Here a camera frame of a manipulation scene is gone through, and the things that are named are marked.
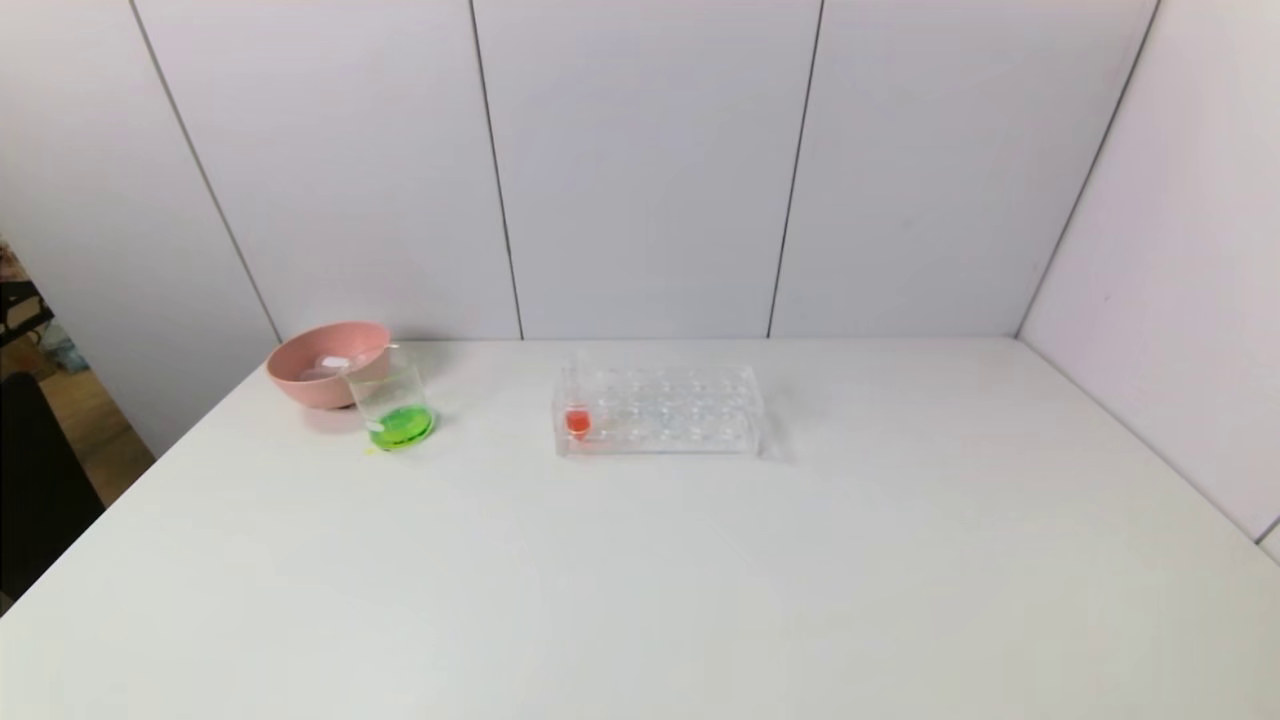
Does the test tube with yellow pigment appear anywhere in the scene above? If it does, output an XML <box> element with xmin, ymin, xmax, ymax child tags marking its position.
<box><xmin>318</xmin><ymin>350</ymin><xmax>389</xmax><ymax>379</ymax></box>

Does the clear acrylic test tube rack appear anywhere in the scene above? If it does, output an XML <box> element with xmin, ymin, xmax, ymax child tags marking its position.
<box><xmin>552</xmin><ymin>362</ymin><xmax>767</xmax><ymax>461</ymax></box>

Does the test tube with red pigment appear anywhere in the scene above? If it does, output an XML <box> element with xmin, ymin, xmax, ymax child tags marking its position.
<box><xmin>563</xmin><ymin>352</ymin><xmax>593</xmax><ymax>440</ymax></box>

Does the clear glass beaker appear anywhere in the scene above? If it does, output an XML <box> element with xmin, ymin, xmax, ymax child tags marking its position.
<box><xmin>340</xmin><ymin>344</ymin><xmax>436</xmax><ymax>454</ymax></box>

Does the pink plastic bowl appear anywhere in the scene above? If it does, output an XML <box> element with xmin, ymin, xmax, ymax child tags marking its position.
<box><xmin>265</xmin><ymin>321</ymin><xmax>393</xmax><ymax>410</ymax></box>

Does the dark cabinet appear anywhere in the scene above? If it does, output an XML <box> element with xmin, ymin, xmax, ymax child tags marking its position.
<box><xmin>0</xmin><ymin>370</ymin><xmax>106</xmax><ymax>606</ymax></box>

